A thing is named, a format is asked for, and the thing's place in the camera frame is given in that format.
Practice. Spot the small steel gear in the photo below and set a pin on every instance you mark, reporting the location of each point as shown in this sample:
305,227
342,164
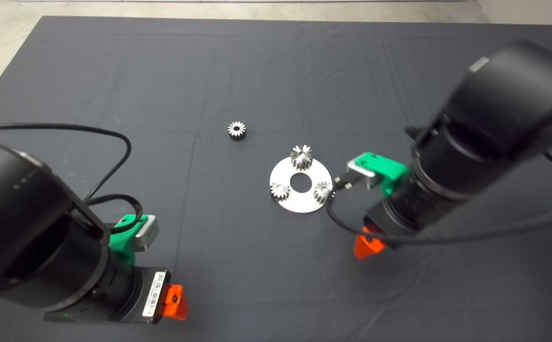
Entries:
323,192
279,191
240,133

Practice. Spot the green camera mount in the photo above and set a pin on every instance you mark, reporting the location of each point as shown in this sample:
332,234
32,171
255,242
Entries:
121,242
389,173

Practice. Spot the green right camera mount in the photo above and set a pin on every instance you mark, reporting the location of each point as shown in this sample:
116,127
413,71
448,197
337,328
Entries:
389,173

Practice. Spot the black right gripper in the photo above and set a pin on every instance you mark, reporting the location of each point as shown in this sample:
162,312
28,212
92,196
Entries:
389,228

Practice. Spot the silver left camera box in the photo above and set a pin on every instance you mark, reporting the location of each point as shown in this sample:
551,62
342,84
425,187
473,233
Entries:
145,235

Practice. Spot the silver camera box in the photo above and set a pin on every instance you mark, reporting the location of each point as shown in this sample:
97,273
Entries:
145,235
361,171

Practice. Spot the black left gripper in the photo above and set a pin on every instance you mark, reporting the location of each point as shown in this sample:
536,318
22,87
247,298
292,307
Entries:
150,294

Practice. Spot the large steel gear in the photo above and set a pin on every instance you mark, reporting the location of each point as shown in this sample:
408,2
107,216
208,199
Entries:
301,159

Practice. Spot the green left camera mount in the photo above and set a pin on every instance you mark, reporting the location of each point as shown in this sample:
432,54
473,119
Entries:
121,242

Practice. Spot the silver right camera box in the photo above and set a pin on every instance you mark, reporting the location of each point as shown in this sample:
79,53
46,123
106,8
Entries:
361,171

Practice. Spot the round metal plate with hole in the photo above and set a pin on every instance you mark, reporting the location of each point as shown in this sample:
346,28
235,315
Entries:
299,202

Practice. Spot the dark grey table cloth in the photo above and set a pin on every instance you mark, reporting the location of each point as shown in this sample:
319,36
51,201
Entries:
257,285

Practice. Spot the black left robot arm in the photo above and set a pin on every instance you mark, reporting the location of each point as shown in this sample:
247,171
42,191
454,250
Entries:
19,213

